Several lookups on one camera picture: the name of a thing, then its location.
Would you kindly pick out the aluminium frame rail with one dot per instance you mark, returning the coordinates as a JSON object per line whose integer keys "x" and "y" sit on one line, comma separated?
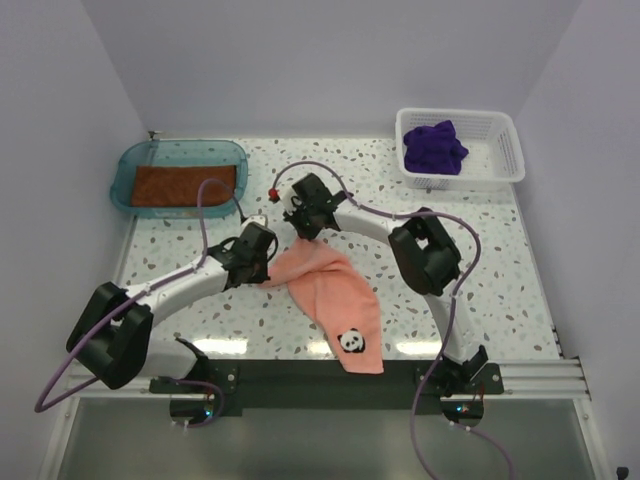
{"x": 526, "y": 379}

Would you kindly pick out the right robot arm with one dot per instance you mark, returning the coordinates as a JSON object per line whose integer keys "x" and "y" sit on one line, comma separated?
{"x": 427, "y": 258}

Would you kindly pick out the purple towel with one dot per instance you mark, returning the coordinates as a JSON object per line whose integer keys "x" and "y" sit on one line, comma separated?
{"x": 434, "y": 150}

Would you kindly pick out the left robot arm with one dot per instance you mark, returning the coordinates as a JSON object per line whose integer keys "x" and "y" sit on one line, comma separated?
{"x": 112, "y": 338}

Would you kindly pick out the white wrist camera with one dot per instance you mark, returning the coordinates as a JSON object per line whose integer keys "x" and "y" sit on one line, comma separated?
{"x": 285, "y": 196}
{"x": 258, "y": 219}

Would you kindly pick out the blue transparent plastic tray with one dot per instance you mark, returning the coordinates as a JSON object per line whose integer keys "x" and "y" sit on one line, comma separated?
{"x": 178, "y": 153}

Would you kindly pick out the brown towel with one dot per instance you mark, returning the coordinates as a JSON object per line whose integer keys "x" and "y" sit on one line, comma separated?
{"x": 175, "y": 187}

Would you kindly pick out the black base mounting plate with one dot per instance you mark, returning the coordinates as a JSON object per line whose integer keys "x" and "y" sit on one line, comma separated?
{"x": 236, "y": 385}

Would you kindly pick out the pink towel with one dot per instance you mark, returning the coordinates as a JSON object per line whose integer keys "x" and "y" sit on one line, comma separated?
{"x": 326, "y": 288}

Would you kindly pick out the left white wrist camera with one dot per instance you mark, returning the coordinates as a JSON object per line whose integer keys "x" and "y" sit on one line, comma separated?
{"x": 258, "y": 219}

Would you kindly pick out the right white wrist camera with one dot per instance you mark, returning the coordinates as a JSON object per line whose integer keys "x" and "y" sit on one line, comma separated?
{"x": 285, "y": 196}

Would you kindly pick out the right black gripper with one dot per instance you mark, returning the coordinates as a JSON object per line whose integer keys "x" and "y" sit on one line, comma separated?
{"x": 309, "y": 234}

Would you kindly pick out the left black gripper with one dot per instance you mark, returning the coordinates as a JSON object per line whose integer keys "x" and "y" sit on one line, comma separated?
{"x": 261, "y": 275}

